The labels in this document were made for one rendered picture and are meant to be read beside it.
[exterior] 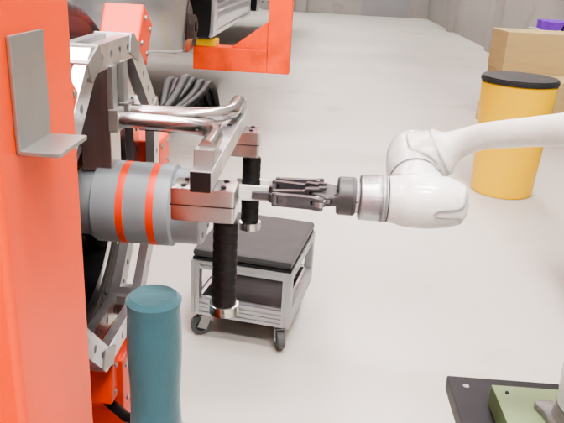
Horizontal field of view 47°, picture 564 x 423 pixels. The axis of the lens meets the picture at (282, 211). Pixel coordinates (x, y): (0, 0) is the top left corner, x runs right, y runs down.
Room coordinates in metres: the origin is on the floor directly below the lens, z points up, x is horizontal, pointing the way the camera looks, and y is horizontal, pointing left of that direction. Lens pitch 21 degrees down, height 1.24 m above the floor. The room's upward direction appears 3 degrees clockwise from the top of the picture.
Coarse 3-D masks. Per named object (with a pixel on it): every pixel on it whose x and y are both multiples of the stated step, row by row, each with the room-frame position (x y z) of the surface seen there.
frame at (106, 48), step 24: (72, 48) 0.94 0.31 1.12; (96, 48) 0.96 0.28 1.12; (120, 48) 1.08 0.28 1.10; (72, 72) 0.91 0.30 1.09; (96, 72) 0.95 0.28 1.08; (144, 72) 1.22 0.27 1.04; (144, 96) 1.23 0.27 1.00; (120, 264) 1.19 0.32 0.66; (144, 264) 1.19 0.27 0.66; (120, 288) 1.16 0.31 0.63; (120, 312) 1.07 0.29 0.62; (96, 336) 0.90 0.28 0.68; (120, 336) 1.02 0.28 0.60; (96, 360) 0.89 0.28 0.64
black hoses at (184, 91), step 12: (168, 84) 1.17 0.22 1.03; (180, 84) 1.16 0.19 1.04; (192, 84) 1.18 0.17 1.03; (204, 84) 1.18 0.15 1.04; (168, 96) 1.16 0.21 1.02; (180, 96) 1.15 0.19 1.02; (192, 96) 1.15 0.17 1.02; (204, 96) 1.22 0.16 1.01; (216, 96) 1.23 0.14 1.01; (168, 132) 1.11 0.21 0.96
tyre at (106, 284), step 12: (72, 12) 1.10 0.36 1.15; (84, 12) 1.16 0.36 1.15; (72, 24) 1.10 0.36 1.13; (84, 24) 1.15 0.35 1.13; (72, 36) 1.10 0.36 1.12; (120, 132) 1.33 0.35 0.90; (120, 144) 1.33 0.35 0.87; (108, 264) 1.22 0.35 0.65; (108, 276) 1.22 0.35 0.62; (108, 288) 1.22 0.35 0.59; (96, 300) 1.14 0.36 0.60; (96, 312) 1.13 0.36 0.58
